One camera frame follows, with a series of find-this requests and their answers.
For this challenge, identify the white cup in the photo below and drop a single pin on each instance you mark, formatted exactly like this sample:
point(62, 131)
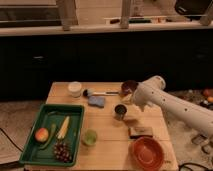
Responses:
point(75, 88)

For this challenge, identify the green chili pepper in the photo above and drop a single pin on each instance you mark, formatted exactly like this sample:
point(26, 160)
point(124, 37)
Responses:
point(52, 132)

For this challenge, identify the green plastic tray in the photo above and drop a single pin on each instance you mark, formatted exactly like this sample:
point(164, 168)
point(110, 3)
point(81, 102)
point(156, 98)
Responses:
point(54, 114)

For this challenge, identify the dark brown sponge block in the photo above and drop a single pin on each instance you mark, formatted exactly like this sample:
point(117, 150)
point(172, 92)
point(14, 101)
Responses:
point(136, 132)

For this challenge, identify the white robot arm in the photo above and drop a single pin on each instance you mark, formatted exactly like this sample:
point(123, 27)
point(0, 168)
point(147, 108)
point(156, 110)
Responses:
point(151, 91)

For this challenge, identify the green plastic cup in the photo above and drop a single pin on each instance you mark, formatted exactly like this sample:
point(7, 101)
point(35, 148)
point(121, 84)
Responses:
point(89, 137)

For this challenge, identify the dark red bowl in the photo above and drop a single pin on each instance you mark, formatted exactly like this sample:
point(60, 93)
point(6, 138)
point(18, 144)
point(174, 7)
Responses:
point(128, 87)

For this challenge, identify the dish brush with white handle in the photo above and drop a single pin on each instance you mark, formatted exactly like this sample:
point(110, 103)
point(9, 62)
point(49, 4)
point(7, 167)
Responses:
point(88, 93)

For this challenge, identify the dark metal cup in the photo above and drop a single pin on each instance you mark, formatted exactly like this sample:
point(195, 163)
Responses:
point(120, 111)

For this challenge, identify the orange terracotta bowl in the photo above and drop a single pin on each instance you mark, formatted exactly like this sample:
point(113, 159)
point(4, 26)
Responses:
point(147, 153)

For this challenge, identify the yellow corn cob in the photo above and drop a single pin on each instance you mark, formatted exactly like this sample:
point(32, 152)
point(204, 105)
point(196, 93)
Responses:
point(64, 127)

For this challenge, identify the red yellow apple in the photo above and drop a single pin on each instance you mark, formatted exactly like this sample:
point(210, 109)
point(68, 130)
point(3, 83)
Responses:
point(41, 135)

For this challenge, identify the dark grape bunch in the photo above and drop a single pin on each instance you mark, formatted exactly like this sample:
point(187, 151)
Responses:
point(62, 152)

